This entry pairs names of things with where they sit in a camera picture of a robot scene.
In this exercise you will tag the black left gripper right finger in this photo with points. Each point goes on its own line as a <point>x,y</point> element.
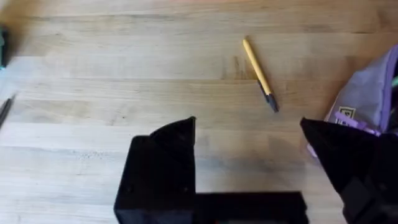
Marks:
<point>357,161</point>

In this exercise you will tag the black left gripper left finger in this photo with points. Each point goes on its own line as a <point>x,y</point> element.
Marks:
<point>161,174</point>

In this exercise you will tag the purple soft zip bag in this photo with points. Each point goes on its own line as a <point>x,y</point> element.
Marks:
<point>367,93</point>

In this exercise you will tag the yellow pen with black tip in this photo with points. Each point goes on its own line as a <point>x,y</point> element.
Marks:
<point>257,71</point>

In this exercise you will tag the dark green box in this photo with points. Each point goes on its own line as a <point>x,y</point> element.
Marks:
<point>3,46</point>

